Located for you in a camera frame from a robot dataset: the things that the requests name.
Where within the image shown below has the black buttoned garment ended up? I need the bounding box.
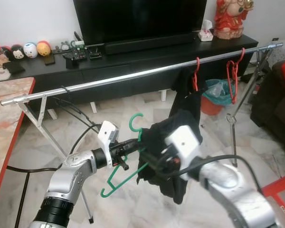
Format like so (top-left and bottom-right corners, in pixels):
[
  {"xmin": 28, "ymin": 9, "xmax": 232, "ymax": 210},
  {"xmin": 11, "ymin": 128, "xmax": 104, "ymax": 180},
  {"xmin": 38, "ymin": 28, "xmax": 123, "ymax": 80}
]
[{"xmin": 136, "ymin": 109, "xmax": 204, "ymax": 205}]

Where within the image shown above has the green plastic hanger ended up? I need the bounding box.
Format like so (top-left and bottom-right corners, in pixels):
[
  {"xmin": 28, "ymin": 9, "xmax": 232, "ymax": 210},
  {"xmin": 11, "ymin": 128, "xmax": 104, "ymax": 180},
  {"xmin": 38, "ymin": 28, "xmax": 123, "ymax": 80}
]
[{"xmin": 100, "ymin": 113, "xmax": 151, "ymax": 198}]

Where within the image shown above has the red plastic hanger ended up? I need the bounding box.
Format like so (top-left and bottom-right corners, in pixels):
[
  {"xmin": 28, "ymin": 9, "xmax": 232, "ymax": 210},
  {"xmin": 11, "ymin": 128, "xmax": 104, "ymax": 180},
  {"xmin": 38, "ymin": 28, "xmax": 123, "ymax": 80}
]
[
  {"xmin": 192, "ymin": 57, "xmax": 201, "ymax": 92},
  {"xmin": 226, "ymin": 47, "xmax": 247, "ymax": 105}
]

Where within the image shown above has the silver metal clothes rack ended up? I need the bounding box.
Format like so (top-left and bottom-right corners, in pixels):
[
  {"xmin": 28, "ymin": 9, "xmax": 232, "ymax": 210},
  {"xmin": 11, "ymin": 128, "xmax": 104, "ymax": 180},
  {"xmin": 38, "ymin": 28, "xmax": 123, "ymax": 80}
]
[{"xmin": 0, "ymin": 42, "xmax": 285, "ymax": 224}]

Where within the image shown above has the black shirt green print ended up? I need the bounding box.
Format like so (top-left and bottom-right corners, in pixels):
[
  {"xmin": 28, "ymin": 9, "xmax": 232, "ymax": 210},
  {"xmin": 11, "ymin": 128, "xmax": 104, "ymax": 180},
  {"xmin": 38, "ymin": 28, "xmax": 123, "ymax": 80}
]
[{"xmin": 170, "ymin": 66, "xmax": 204, "ymax": 120}]

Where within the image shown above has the black television console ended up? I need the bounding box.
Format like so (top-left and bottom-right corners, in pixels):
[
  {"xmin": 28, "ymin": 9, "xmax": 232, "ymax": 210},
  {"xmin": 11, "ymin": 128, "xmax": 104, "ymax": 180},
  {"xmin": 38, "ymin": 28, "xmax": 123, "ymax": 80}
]
[{"xmin": 4, "ymin": 33, "xmax": 260, "ymax": 103}]

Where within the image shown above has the red bin teal bag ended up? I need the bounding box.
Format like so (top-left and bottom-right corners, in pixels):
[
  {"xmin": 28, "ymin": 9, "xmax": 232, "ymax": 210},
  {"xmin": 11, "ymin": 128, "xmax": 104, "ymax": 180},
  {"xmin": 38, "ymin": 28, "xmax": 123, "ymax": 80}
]
[{"xmin": 200, "ymin": 78, "xmax": 234, "ymax": 116}]

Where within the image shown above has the black clip stand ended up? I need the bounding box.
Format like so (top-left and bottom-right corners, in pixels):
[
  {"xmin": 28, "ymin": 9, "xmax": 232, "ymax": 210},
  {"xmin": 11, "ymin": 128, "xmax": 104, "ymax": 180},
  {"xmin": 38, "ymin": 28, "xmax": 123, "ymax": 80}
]
[{"xmin": 87, "ymin": 47, "xmax": 103, "ymax": 60}]

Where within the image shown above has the black soundbar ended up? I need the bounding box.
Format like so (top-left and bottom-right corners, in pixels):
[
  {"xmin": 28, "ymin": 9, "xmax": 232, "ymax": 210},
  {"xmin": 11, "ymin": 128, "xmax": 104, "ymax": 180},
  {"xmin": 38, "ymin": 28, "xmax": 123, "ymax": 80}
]
[{"xmin": 104, "ymin": 32, "xmax": 196, "ymax": 56}]

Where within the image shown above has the green mug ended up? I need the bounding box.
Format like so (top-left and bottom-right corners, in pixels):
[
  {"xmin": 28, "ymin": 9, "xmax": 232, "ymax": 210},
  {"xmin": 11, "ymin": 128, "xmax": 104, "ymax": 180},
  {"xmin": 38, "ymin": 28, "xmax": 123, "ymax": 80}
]
[{"xmin": 71, "ymin": 40, "xmax": 86, "ymax": 49}]

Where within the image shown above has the red plastic stool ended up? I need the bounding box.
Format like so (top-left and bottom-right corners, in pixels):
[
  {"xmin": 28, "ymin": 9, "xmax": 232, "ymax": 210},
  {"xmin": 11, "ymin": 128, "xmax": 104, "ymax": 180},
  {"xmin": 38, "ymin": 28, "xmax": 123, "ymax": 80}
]
[{"xmin": 261, "ymin": 171, "xmax": 285, "ymax": 227}]

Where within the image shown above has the dark smartphone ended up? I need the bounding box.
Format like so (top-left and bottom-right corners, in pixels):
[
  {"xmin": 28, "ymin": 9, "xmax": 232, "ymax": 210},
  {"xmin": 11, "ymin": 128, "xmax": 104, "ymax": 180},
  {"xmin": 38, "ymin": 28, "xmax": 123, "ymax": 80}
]
[{"xmin": 43, "ymin": 54, "xmax": 56, "ymax": 66}]

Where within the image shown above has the dark grey fabric sofa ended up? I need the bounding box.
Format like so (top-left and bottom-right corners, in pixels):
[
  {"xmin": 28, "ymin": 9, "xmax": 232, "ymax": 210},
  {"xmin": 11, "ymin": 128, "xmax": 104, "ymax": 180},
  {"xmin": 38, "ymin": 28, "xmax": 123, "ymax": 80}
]
[{"xmin": 250, "ymin": 59, "xmax": 285, "ymax": 153}]

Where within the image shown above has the small grey figurine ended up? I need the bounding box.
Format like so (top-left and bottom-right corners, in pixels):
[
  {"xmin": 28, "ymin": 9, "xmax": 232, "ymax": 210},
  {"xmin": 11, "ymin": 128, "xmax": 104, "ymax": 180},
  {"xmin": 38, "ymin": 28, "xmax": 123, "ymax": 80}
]
[{"xmin": 59, "ymin": 41, "xmax": 72, "ymax": 52}]

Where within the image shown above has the marble top folding table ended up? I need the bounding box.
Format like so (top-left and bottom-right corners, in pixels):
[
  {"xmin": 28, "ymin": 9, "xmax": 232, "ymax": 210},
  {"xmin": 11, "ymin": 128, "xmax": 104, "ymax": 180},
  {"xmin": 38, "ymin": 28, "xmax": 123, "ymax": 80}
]
[{"xmin": 0, "ymin": 77, "xmax": 58, "ymax": 218}]

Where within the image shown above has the black flat television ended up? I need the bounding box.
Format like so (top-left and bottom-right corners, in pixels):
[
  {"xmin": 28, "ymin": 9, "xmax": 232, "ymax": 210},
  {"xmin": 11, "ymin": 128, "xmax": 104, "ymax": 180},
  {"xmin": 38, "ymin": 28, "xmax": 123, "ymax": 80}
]
[{"xmin": 72, "ymin": 0, "xmax": 208, "ymax": 47}]

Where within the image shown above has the yellow round plush toy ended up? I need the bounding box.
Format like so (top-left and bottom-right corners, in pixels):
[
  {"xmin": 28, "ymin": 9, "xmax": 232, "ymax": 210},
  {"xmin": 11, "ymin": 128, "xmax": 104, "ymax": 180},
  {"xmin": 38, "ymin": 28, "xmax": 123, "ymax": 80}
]
[{"xmin": 37, "ymin": 40, "xmax": 52, "ymax": 57}]

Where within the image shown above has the white tissue box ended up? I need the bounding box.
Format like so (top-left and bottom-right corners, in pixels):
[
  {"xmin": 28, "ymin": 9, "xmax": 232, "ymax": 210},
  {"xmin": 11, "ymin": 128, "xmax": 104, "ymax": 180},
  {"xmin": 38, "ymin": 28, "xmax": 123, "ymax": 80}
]
[{"xmin": 198, "ymin": 19, "xmax": 215, "ymax": 42}]

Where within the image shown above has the white round plush toy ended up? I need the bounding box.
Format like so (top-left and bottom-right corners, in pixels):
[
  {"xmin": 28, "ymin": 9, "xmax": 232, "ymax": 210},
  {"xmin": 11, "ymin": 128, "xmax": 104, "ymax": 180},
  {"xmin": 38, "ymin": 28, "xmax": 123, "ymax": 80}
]
[{"xmin": 24, "ymin": 42, "xmax": 39, "ymax": 59}]

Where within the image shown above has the black card stand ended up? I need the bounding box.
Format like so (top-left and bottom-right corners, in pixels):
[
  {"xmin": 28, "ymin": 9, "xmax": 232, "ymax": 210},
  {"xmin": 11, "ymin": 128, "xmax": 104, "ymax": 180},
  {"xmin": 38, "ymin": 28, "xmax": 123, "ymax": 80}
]
[{"xmin": 2, "ymin": 60, "xmax": 26, "ymax": 75}]

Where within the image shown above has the black mouse plush toy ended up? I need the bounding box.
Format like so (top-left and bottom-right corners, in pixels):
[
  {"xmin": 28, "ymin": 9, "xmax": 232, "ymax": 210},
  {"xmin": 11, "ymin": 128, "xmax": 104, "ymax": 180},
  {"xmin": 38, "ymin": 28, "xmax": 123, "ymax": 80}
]
[{"xmin": 10, "ymin": 44, "xmax": 26, "ymax": 60}]

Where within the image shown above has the red elephant god statue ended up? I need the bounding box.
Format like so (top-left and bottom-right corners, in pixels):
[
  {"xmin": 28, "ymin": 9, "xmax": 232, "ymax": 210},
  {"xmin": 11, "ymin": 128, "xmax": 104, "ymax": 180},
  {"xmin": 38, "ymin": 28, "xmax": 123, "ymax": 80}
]
[{"xmin": 213, "ymin": 0, "xmax": 255, "ymax": 40}]

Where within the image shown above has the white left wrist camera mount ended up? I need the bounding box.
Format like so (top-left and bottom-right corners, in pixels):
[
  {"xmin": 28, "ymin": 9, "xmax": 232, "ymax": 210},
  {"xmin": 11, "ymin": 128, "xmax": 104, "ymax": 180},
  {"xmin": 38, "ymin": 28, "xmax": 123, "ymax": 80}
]
[{"xmin": 97, "ymin": 121, "xmax": 120, "ymax": 164}]

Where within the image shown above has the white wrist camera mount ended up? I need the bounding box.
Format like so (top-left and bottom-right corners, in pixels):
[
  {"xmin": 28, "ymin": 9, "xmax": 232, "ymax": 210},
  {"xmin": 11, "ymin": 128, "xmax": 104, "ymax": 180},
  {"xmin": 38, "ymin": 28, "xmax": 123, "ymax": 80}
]
[
  {"xmin": 97, "ymin": 121, "xmax": 120, "ymax": 164},
  {"xmin": 164, "ymin": 124, "xmax": 203, "ymax": 168}
]

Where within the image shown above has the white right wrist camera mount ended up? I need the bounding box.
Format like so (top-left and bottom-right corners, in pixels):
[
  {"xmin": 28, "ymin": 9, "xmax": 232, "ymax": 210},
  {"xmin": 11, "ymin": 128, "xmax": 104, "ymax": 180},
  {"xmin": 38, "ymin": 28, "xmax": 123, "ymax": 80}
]
[{"xmin": 164, "ymin": 124, "xmax": 203, "ymax": 168}]

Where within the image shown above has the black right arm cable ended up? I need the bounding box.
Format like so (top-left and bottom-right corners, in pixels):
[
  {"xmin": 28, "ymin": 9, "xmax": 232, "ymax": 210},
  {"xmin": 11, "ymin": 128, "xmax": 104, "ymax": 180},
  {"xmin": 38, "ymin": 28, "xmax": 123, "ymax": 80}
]
[{"xmin": 154, "ymin": 146, "xmax": 265, "ymax": 196}]

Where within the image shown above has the black wire hanger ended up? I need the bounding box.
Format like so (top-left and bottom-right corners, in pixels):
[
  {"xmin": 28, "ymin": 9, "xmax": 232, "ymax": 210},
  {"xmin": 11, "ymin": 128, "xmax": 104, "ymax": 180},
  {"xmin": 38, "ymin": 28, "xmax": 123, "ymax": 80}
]
[{"xmin": 52, "ymin": 85, "xmax": 103, "ymax": 130}]

